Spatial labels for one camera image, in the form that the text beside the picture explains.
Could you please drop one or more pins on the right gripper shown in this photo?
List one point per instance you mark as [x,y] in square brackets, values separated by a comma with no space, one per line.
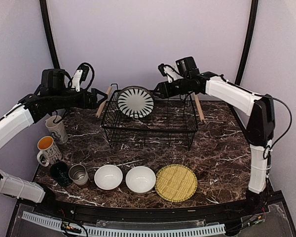
[166,91]

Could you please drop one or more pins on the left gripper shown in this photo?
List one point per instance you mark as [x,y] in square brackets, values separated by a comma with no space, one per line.
[92,104]

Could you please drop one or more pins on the blue striped white plate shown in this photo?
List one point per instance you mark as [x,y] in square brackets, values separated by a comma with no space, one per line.
[135,103]

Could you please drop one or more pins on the floral white tall cup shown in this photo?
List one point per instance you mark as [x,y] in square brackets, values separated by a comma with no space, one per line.
[56,127]

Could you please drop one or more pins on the patterned white mug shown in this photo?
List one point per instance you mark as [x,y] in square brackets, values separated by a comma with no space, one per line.
[49,152]

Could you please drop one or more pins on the orange bowl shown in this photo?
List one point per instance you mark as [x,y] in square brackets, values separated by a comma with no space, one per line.
[108,177]

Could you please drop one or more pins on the white brown-band cup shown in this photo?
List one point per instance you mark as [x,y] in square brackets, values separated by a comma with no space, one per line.
[78,174]

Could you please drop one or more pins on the dark green mug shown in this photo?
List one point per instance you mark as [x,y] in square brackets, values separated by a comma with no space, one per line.
[59,171]

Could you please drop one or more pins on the white ceramic bowl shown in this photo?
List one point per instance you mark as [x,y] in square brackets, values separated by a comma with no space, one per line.
[140,179]

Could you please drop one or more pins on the yellow woven plate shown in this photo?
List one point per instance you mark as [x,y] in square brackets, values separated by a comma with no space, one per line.
[176,183]

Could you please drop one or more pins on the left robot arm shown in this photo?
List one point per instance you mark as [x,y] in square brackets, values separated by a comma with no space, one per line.
[56,91]

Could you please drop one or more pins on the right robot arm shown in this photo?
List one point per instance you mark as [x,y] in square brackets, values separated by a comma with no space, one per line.
[186,78]

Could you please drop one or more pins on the grey reindeer plate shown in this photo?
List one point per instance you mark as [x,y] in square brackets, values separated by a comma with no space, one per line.
[135,87]

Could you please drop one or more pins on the left wooden rack handle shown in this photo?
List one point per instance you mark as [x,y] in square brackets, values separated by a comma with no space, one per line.
[100,109]

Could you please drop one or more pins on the wooden rack handle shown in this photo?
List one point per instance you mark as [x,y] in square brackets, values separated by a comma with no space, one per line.
[100,109]
[199,109]

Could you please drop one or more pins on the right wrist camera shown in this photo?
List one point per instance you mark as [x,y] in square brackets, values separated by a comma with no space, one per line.
[169,72]

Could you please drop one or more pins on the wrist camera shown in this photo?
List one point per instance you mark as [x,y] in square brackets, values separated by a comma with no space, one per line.
[81,75]
[169,72]

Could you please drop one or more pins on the black wire dish rack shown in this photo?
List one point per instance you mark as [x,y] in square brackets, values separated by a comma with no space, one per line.
[172,122]

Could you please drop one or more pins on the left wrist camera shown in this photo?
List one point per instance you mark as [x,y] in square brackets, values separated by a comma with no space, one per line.
[81,75]

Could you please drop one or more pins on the right wooden rack handle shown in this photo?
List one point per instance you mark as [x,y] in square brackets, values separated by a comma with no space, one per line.
[199,109]

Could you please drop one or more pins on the black front rail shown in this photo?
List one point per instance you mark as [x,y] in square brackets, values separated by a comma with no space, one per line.
[226,212]

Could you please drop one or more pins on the white cable duct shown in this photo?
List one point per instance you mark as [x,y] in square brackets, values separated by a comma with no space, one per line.
[115,229]

